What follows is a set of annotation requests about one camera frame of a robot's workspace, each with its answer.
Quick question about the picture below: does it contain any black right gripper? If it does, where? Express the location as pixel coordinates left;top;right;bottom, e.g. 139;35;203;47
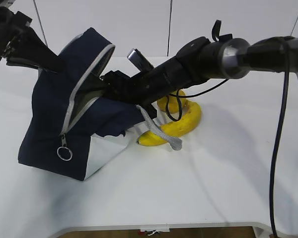
102;57;191;106

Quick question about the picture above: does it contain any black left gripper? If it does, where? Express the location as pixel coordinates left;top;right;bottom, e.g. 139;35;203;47
0;4;64;73

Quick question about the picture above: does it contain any yellow pear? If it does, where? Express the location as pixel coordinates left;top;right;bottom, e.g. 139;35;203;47
157;96;187;114

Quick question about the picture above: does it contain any yellow banana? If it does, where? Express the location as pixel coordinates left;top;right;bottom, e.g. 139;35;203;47
137;99;202;151

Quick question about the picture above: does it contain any navy blue lunch bag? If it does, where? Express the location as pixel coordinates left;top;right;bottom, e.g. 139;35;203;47
17;27;183;181

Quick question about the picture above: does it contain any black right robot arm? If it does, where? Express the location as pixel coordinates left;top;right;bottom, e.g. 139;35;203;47
103;36;298;106

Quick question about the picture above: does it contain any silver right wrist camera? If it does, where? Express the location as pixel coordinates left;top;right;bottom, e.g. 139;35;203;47
127;48;154;72

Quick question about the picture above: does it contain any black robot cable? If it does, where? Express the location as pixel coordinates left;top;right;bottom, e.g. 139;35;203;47
165;19;293;238

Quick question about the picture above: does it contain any white bracket under table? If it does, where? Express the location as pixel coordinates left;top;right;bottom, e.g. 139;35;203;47
137;226;170;236

